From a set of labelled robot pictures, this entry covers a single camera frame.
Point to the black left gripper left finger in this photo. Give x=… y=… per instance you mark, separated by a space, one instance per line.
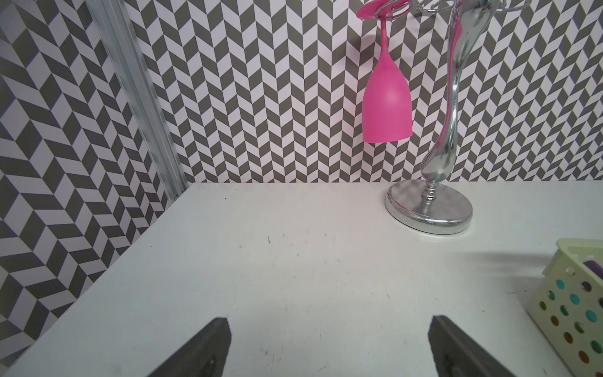
x=205 y=354

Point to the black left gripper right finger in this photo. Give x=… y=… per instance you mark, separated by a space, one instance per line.
x=457 y=354

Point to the light green plastic basket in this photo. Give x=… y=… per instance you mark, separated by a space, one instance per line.
x=567 y=305

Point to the purple candy bag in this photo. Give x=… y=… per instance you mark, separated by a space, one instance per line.
x=595 y=267

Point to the chrome glass holder stand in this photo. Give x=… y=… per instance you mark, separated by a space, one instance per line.
x=429 y=205

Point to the pink plastic wine glass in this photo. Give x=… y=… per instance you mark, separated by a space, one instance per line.
x=386 y=106

